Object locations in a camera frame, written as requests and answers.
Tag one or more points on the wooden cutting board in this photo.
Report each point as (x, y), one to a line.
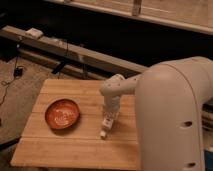
(79, 146)

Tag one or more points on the small white block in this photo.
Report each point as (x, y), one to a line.
(34, 33)

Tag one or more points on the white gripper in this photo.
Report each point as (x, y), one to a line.
(111, 106)

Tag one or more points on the orange ceramic bowl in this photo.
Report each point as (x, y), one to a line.
(62, 114)

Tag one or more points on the long wooden beam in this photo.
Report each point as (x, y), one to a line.
(72, 52)

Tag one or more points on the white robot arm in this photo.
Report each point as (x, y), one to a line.
(169, 97)

